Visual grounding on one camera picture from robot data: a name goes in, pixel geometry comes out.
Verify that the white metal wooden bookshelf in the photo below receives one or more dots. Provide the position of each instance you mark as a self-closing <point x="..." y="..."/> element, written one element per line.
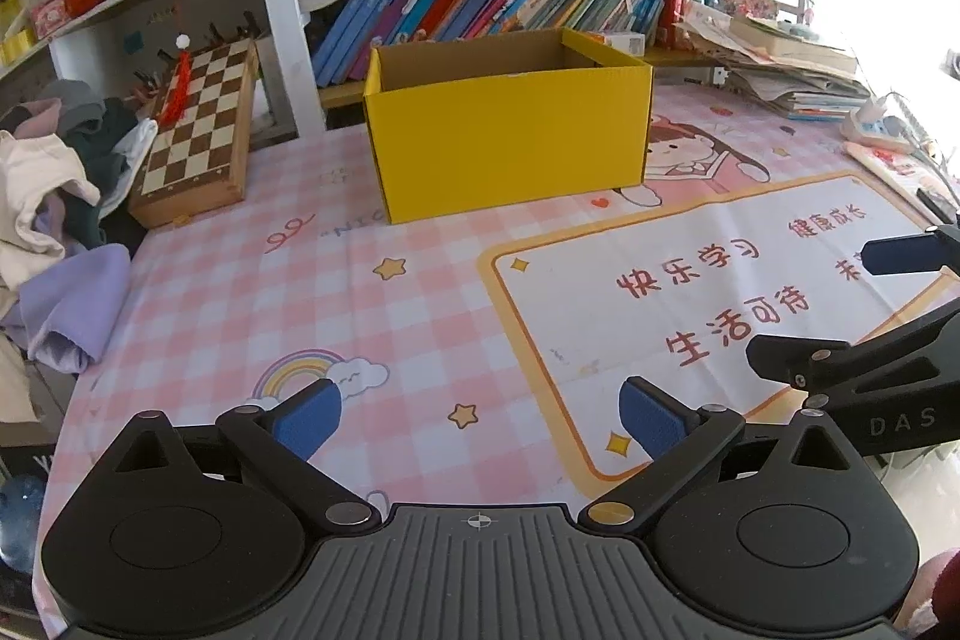
<point x="277" y="10"/>

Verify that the stack of papers and booklets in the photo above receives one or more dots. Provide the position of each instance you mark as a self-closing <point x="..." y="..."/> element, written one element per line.
<point x="765" y="78"/>

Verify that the orange white small carton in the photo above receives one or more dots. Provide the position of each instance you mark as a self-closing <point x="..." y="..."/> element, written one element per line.
<point x="619" y="44"/>

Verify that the cream cloth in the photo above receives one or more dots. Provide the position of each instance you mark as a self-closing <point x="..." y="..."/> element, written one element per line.
<point x="37" y="197"/>

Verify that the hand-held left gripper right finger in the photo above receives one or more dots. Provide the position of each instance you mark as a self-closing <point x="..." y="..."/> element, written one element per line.
<point x="652" y="419"/>

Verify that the wooden chessboard box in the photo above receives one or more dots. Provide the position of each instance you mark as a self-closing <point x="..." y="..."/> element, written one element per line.
<point x="195" y="130"/>

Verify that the grey cloth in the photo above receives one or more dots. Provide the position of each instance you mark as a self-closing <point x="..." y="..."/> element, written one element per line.
<point x="71" y="100"/>

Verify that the white printed desk mat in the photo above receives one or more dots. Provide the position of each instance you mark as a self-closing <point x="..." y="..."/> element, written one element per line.
<point x="600" y="347"/>

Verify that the yellow cardboard box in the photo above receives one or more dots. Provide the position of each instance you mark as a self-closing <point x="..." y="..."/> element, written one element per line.
<point x="510" y="145"/>

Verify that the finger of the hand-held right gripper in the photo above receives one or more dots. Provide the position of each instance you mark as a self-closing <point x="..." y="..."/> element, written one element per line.
<point x="817" y="359"/>
<point x="911" y="251"/>

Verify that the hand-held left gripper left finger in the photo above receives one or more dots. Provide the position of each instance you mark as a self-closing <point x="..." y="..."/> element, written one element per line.
<point x="307" y="419"/>

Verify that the row of blue picture books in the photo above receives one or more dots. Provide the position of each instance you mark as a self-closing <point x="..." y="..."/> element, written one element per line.
<point x="487" y="3"/>

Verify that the white power strip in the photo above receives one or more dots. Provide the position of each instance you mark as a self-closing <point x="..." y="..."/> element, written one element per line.
<point x="881" y="126"/>

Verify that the red tassel ornament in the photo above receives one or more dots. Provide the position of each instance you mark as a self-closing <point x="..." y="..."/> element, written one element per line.
<point x="178" y="85"/>

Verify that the pink checked desktop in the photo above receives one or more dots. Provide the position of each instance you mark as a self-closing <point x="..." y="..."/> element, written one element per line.
<point x="262" y="310"/>

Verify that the white cloth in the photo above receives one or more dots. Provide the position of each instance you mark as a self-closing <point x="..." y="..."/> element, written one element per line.
<point x="139" y="160"/>

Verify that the white red-print booklet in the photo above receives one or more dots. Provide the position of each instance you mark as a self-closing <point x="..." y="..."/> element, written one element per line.
<point x="896" y="168"/>

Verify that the blue translucent ball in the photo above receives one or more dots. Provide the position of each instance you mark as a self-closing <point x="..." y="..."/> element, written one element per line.
<point x="19" y="524"/>

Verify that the purple cloth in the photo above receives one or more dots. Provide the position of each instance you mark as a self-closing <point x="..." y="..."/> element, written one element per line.
<point x="75" y="302"/>

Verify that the green cover book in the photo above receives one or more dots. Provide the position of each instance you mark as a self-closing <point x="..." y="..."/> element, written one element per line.
<point x="795" y="44"/>

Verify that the dark brown sticks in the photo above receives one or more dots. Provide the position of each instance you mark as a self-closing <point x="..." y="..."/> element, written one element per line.
<point x="225" y="29"/>

